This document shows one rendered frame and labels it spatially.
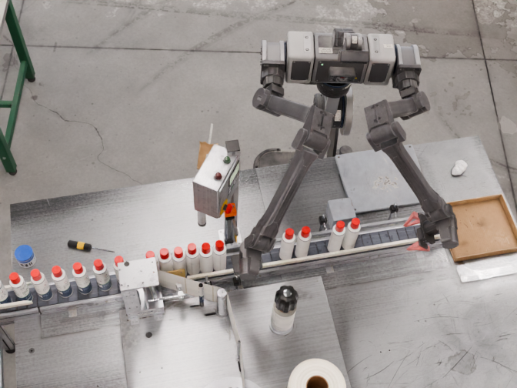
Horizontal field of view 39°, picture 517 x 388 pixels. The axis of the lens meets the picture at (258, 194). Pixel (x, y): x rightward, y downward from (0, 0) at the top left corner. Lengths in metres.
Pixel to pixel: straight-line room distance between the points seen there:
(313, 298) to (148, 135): 1.83
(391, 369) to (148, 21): 2.92
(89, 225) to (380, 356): 1.29
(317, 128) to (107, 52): 2.65
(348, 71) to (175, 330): 1.16
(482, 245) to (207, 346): 1.23
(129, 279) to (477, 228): 1.49
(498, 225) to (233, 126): 1.78
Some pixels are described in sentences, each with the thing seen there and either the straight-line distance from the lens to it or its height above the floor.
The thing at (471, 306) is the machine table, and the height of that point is 0.83.
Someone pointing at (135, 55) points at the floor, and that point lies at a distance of 4.75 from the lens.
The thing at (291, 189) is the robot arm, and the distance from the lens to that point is 2.35.
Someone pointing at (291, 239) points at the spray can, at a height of 1.05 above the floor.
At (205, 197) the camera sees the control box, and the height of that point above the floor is 1.41.
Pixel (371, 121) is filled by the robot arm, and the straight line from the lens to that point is 2.39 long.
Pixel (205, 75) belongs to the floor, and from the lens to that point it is 4.62.
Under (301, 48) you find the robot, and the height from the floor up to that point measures 1.53.
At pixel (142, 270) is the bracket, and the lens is 2.65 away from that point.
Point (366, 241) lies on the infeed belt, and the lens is 3.04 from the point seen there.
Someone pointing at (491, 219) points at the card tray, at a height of 0.83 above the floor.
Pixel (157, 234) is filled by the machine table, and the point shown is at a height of 0.83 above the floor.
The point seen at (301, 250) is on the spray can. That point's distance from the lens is 2.89.
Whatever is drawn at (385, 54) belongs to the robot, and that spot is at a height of 1.53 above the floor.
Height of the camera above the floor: 3.53
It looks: 59 degrees down
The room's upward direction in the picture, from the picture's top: 5 degrees clockwise
